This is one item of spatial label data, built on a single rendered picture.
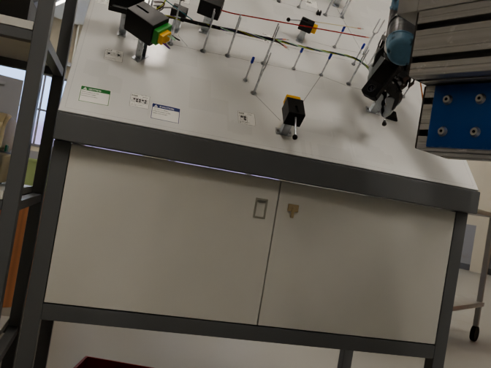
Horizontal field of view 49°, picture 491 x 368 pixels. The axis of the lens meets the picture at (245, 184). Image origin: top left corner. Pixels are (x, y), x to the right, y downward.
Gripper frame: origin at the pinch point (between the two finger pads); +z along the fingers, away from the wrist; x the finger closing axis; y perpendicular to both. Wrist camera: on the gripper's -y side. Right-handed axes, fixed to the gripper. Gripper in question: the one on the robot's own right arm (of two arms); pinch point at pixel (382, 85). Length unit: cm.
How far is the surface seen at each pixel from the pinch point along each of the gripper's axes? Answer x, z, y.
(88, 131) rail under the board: 78, 25, -34
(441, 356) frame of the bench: -33, 65, -39
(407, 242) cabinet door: -14.0, 36.8, -28.1
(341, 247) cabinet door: 6, 41, -32
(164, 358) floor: 37, 138, 21
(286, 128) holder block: 29.3, 15.0, -22.1
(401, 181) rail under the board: -5.7, 20.1, -25.8
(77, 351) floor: 73, 139, 17
